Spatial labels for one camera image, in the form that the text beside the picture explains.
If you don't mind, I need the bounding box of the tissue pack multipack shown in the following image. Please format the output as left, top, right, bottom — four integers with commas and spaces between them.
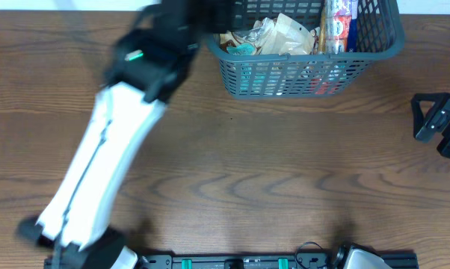
324, 0, 358, 54

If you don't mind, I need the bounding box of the orange capped snack tube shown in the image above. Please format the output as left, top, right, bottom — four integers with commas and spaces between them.
309, 7, 342, 95

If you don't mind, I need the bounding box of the grey plastic basket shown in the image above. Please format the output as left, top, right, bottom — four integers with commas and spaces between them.
206, 0, 404, 99

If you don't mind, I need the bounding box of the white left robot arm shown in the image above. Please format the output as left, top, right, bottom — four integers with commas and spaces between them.
17, 0, 243, 268

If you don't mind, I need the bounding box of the beige brown nut bag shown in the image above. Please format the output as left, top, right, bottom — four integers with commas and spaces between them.
260, 13, 315, 55

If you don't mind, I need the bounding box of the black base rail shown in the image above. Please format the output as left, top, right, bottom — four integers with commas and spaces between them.
135, 253, 419, 269

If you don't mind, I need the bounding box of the teal wet wipes pack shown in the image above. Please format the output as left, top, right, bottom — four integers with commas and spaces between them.
226, 43, 257, 56

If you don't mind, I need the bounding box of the beige nut snack bag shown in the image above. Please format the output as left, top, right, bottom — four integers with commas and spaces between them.
219, 31, 240, 52

